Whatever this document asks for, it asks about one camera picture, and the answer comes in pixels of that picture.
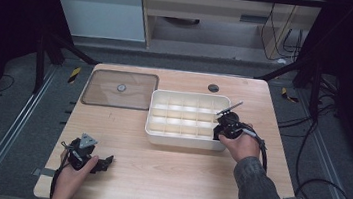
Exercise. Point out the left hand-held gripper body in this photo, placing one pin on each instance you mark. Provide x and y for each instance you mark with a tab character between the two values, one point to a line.
80	154

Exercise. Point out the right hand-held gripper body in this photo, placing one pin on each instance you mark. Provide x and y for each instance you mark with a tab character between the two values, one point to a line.
230	124

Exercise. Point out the white divided storage box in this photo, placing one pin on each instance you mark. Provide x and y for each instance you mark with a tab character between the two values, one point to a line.
180	140

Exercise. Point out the person's right hand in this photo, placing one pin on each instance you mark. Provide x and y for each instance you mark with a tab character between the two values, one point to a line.
242	147

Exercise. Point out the person's left hand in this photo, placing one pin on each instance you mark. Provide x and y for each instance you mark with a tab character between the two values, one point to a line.
69	183

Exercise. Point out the yellow black floor tape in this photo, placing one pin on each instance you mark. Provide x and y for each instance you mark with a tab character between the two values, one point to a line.
288	96
74	75

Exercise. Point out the clear lid with round knob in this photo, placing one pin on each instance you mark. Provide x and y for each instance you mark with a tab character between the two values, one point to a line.
131	96

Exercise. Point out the black metal stand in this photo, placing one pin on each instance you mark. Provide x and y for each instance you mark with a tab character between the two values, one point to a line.
315	91
40	64

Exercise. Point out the light wooden cabinet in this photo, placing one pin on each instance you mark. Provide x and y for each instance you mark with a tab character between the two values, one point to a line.
208	6

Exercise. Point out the white cabinet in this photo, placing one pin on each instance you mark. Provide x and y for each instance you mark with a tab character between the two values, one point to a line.
100	10

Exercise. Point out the aluminium floor rail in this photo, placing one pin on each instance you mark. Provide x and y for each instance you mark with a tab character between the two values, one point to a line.
330	170
9	134

